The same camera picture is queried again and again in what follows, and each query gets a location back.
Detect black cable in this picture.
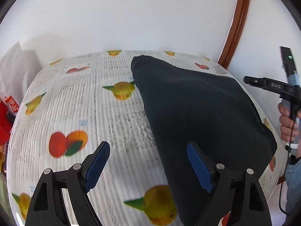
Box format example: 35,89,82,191
279,106,299,216

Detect person's right hand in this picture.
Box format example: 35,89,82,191
278,102,301,143

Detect black shirt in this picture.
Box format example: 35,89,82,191
130,55,278,226

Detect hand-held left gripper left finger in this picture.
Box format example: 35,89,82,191
25,141,111,226

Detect red paper bag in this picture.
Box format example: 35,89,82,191
0,101,16,144

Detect fruit-printed tablecloth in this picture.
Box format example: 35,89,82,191
6,50,286,226

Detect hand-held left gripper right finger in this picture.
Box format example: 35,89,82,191
187,142,273,226

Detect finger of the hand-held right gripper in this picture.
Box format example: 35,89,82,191
244,76,283,96

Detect white plastic bag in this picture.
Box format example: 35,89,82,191
0,41,43,113

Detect wooden door frame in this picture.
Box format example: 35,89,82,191
217,0,252,70

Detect person's blue jeans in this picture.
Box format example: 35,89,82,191
284,157,301,217

